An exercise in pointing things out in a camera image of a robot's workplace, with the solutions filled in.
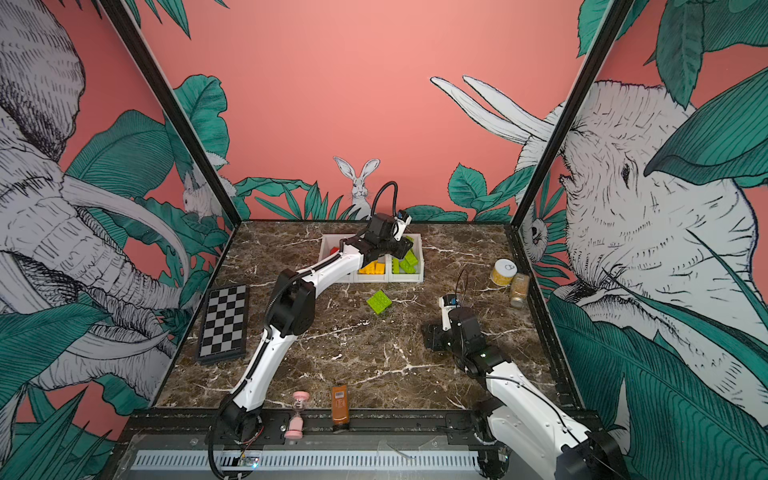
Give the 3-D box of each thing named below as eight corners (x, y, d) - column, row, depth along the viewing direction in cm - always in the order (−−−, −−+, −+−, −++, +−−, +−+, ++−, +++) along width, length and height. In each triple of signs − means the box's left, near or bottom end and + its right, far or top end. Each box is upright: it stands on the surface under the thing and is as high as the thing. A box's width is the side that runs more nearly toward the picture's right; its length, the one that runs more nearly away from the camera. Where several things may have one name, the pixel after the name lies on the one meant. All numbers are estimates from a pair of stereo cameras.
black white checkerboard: (203, 366, 86) (196, 361, 82) (212, 295, 101) (206, 288, 98) (247, 355, 88) (241, 350, 85) (249, 287, 103) (245, 280, 100)
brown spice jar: (510, 306, 99) (515, 298, 95) (509, 279, 106) (514, 271, 102) (525, 309, 99) (531, 301, 95) (523, 282, 106) (529, 274, 102)
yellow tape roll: (493, 286, 105) (498, 276, 100) (489, 268, 110) (494, 258, 105) (513, 286, 105) (520, 276, 100) (508, 269, 110) (514, 258, 105)
